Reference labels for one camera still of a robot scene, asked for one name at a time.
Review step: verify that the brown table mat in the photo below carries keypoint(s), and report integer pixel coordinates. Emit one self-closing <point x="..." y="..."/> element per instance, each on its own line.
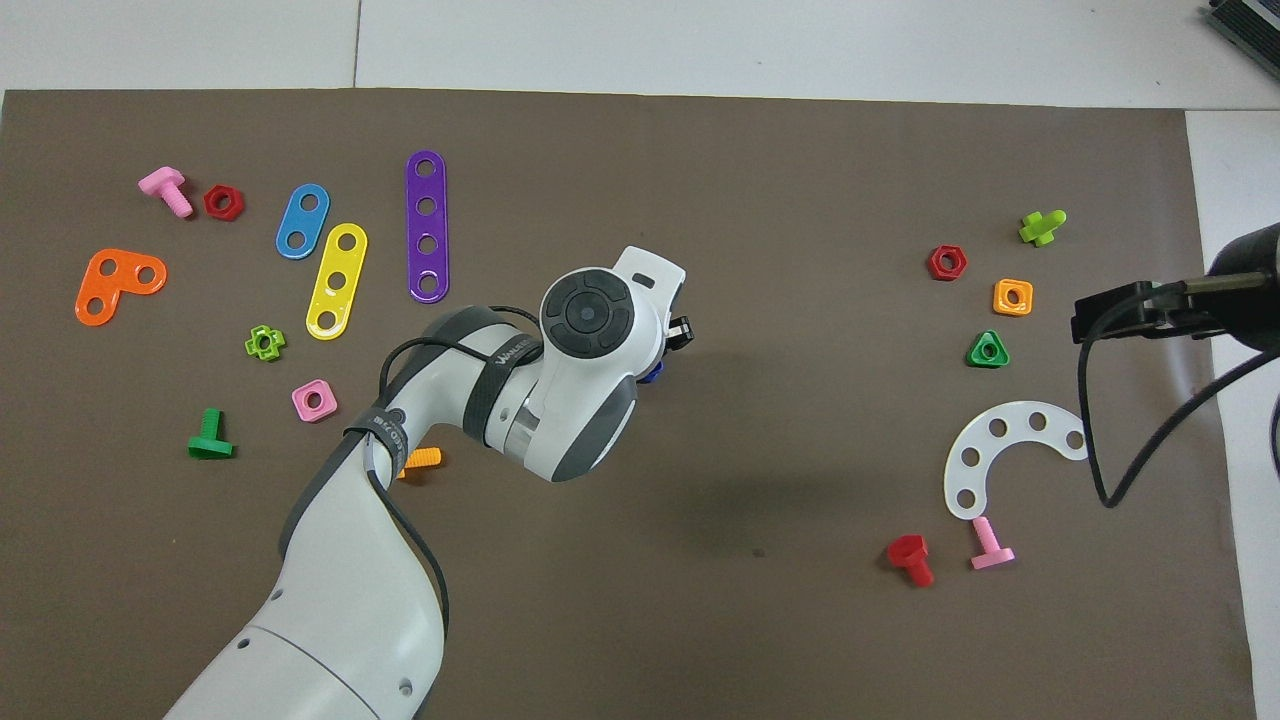
<point x="800" y="450"/>

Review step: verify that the white curved five-hole plate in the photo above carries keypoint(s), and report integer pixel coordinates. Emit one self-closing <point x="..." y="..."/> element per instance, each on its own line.
<point x="1017" y="420"/>

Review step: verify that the dark grey ribbed device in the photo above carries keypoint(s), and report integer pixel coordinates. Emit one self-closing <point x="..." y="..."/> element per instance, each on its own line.
<point x="1250" y="20"/>

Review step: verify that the orange plastic toy screw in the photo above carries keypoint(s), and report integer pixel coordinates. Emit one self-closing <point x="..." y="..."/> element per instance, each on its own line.
<point x="428" y="457"/>

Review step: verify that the red plastic toy screw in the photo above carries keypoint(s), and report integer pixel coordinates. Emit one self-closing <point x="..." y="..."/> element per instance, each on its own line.
<point x="908" y="550"/>

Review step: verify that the blue two-hole toy strip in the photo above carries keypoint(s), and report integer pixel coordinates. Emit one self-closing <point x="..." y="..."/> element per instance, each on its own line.
<point x="303" y="222"/>

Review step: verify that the green triangle toy nut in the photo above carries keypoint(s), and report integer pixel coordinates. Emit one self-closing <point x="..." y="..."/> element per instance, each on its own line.
<point x="975" y="360"/>

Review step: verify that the pink square toy nut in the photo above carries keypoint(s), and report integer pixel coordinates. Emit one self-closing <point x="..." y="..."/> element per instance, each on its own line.
<point x="301" y="392"/>

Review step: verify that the lime green cross nut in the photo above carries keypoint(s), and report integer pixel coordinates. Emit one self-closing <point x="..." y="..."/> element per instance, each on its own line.
<point x="254" y="344"/>

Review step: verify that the lime green cross screw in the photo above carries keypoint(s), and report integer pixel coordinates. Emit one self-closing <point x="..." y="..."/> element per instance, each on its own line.
<point x="1040" y="229"/>

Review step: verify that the green plastic toy screw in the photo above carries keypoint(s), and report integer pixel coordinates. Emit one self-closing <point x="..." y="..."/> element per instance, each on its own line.
<point x="210" y="447"/>

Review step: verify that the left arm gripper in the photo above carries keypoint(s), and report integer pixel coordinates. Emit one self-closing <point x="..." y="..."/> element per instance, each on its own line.
<point x="655" y="275"/>

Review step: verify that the red hexagon toy nut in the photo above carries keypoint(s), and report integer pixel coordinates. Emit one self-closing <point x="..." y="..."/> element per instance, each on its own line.
<point x="210" y="203"/>
<point x="935" y="263"/>

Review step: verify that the orange angled three-hole plate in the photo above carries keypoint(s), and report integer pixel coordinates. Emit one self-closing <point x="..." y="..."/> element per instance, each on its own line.
<point x="100" y="288"/>

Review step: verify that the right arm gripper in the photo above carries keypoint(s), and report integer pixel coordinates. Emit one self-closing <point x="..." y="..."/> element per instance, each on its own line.
<point x="1240" y="310"/>

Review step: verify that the pink plastic toy screw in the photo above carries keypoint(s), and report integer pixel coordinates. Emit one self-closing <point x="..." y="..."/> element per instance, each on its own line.
<point x="985" y="535"/>
<point x="163" y="183"/>

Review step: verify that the purple four-hole toy strip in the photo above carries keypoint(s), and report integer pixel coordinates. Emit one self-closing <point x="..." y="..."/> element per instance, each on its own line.
<point x="427" y="225"/>

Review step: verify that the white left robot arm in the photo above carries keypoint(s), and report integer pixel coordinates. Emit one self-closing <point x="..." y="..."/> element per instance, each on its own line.
<point x="350" y="600"/>

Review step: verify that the blue square toy nut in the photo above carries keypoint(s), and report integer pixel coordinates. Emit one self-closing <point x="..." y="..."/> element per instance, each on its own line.
<point x="651" y="374"/>

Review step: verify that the orange square toy nut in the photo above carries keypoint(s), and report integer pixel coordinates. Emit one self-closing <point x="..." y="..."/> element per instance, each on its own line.
<point x="999" y="305"/>

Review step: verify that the yellow three-hole toy strip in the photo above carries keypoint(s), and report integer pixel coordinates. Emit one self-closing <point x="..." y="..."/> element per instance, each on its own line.
<point x="342" y="262"/>

